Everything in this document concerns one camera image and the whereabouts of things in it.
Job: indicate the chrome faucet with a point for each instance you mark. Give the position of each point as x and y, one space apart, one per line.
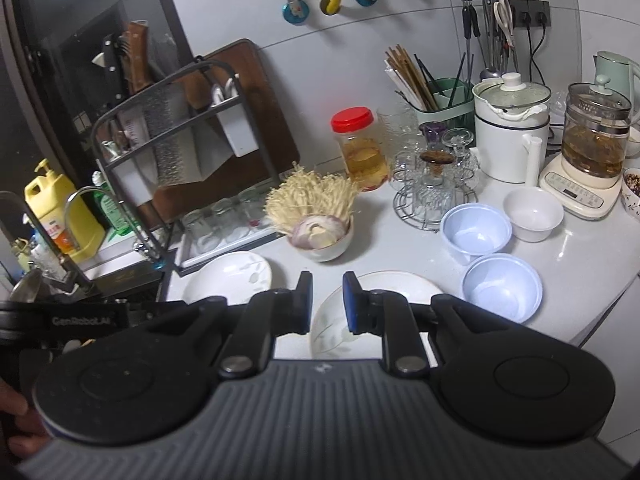
82 192

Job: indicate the green bottle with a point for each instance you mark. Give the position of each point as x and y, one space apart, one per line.
112 205

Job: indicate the plain white bowl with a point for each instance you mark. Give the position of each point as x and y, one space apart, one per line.
532 215

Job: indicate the clear cut glass cup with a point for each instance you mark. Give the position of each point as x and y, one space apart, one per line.
457 142
397 132

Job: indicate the white leaf print plate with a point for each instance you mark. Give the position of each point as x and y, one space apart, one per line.
395 284
225 275

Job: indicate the hanging utensil rack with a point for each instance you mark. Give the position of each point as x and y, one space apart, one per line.
482 20

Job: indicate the purple onion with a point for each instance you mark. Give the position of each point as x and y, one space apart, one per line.
312 232

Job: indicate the pale blue plastic bowl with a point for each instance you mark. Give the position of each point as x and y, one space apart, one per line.
502 287
475 232

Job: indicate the steel pot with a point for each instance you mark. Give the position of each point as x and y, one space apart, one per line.
27 285

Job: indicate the white electric cooking pot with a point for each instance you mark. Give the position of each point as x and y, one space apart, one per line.
505 140

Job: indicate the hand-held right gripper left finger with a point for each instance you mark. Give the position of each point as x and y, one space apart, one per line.
305 305

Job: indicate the glass kettle on cream base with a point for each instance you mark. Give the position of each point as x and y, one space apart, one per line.
595 145

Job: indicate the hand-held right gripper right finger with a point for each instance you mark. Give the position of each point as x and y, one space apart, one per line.
350 305

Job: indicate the black dish drying rack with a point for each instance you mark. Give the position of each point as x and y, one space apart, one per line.
125 160

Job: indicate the floral bowl of spices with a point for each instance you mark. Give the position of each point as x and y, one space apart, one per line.
632 192

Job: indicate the amber glass cup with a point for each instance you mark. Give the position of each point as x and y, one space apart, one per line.
436 160

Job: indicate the mint green kettle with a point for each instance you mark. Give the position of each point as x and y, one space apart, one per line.
617 67

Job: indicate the purple glass cup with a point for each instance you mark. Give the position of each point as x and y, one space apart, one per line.
431 135

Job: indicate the brown wooden cutting board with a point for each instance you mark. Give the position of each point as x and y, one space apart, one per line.
267 125

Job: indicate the enoki mushroom bunch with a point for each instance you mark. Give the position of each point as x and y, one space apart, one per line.
310 195

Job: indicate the red-lidded glass jar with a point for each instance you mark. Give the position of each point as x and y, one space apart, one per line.
357 150

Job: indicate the yellow dish soap bottle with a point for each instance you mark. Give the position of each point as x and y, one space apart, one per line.
50 200

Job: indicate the bundle of wooden chopsticks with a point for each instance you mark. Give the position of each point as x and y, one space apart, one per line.
407 75

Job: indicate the black wall power outlet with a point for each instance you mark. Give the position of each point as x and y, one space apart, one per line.
532 12

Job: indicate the white bowl holding vegetables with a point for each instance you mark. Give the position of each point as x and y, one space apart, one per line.
325 251

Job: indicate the person's left hand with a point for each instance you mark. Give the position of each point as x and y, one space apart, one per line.
22 430

